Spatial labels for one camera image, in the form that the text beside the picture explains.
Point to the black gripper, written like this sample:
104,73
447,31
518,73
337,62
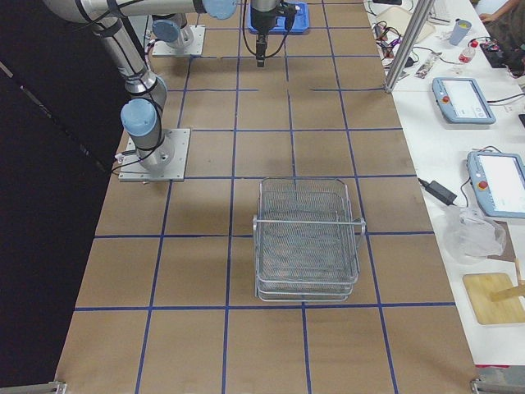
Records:
262,21

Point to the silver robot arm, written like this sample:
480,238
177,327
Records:
218,9
142,115

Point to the blue plastic tray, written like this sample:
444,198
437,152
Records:
300,24

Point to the beige plastic tray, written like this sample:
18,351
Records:
399,18

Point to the blue grey cup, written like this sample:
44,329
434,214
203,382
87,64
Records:
459,32

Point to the far blue teach pendant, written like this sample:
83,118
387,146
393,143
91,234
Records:
461,101

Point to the blue teach pendant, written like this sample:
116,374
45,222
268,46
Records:
498,183
461,101

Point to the clear bottle red label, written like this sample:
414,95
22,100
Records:
468,54

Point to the black power adapter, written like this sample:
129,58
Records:
437,190

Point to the near blue teach pendant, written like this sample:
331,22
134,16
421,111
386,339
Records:
498,183

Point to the clear plastic bag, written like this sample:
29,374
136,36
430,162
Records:
469,234

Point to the wooden cutting board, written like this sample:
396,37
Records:
494,298

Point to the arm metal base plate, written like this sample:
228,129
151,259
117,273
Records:
175,42
167,163

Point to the aluminium frame post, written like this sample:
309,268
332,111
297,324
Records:
414,28

